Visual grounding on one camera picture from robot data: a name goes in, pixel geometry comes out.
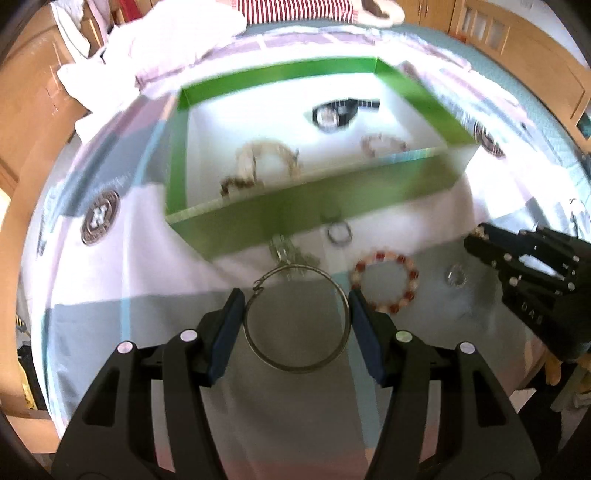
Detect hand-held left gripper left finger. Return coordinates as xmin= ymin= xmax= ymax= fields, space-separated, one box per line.
xmin=51 ymin=287 xmax=245 ymax=480

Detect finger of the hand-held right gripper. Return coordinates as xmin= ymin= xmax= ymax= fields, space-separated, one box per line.
xmin=475 ymin=222 xmax=578 ymax=259
xmin=464 ymin=236 xmax=573 ymax=291

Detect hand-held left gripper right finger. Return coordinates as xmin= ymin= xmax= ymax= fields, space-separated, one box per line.
xmin=347 ymin=288 xmax=543 ymax=480

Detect thin metal bangle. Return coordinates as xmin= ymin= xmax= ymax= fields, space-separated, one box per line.
xmin=242 ymin=267 xmax=351 ymax=374

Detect green cardboard box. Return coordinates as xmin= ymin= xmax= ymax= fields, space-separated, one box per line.
xmin=164 ymin=56 xmax=478 ymax=261

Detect dark bead bracelet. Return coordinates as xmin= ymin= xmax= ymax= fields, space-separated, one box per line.
xmin=219 ymin=175 xmax=264 ymax=197

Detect pink bead bracelet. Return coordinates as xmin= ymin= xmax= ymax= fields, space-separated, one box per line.
xmin=360 ymin=133 xmax=409 ymax=158

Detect black wristwatch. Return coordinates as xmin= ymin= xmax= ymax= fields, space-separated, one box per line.
xmin=311 ymin=97 xmax=382 ymax=134

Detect green crystal ornament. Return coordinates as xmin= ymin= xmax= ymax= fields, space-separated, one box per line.
xmin=268 ymin=234 xmax=321 ymax=280

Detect plaid printed bed sheet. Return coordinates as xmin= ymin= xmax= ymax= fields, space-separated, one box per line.
xmin=34 ymin=23 xmax=591 ymax=480

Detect slatted wooden bed board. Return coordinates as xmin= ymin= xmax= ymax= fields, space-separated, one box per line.
xmin=450 ymin=0 xmax=591 ymax=134

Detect solid wooden bed board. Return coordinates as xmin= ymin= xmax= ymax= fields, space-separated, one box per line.
xmin=0 ymin=0 xmax=116 ymax=204

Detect red striped cloth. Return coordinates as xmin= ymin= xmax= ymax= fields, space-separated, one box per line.
xmin=228 ymin=0 xmax=407 ymax=26

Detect white hanging cloth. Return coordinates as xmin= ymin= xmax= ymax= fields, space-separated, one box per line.
xmin=51 ymin=0 xmax=88 ymax=47

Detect red and orange bead bracelet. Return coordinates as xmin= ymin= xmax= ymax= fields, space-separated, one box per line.
xmin=350 ymin=250 xmax=421 ymax=315

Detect dark metal ring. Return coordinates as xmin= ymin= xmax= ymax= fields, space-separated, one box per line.
xmin=327 ymin=220 xmax=354 ymax=245

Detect wooden wall cabinets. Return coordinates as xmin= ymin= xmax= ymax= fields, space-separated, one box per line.
xmin=397 ymin=0 xmax=462 ymax=33

